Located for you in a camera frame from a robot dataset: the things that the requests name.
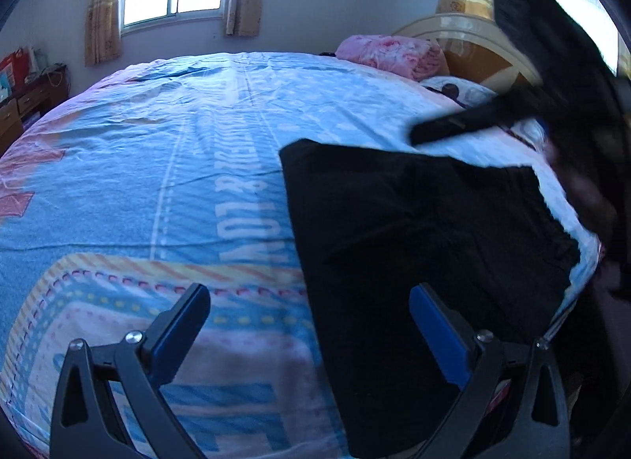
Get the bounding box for red paper bag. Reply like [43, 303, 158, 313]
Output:
[0, 47, 35, 90]

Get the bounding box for black pants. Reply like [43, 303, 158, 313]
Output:
[279, 138, 582, 459]

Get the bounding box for wooden dresser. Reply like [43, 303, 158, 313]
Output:
[0, 69, 70, 157]

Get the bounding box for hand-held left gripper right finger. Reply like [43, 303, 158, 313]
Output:
[409, 283, 573, 459]

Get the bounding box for blue and pink printed bedsheet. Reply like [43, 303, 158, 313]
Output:
[0, 51, 605, 459]

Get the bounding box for bright window beside headboard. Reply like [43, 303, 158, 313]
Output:
[545, 0, 619, 75]

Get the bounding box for white printed pillow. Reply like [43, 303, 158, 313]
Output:
[421, 75, 498, 107]

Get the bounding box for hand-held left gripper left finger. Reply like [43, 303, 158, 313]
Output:
[49, 283, 212, 459]

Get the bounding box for cream and wooden headboard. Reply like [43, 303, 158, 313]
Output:
[392, 14, 543, 95]

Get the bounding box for pink floral folded blanket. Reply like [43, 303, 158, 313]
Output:
[336, 34, 447, 81]

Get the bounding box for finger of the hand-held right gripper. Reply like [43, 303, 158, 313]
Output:
[410, 91, 543, 147]

